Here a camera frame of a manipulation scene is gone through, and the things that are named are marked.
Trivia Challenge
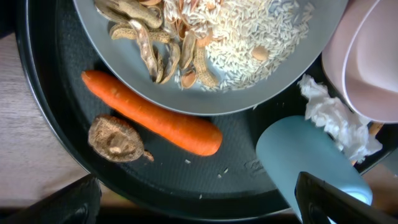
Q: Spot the pile of peanut shells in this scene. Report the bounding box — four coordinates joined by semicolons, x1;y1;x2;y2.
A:
94;0;218;89

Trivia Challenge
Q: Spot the brown dried mushroom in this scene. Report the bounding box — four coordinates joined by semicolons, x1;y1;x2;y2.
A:
88;114;154;162

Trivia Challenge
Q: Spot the light blue cup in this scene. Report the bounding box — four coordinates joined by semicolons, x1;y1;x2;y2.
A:
256;116;373;220

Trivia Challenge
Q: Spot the pile of rice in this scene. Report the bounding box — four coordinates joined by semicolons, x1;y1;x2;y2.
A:
163;0;315;91

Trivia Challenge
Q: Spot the grey plate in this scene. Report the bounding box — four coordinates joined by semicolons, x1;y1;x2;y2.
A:
73;0;348;116

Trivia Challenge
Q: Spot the pink bowl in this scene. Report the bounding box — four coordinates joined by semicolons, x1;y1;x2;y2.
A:
322;0;397;123

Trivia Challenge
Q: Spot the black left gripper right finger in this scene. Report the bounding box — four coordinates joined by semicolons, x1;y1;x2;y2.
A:
295;172;397;224

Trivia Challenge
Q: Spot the crumpled white tissue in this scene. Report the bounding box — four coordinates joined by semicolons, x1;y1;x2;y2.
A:
297;74;382;162

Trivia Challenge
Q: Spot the orange carrot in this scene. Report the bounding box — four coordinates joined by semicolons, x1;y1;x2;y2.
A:
81;70;223;156

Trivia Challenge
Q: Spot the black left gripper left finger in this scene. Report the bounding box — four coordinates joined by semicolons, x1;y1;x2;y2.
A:
1;174;102;224

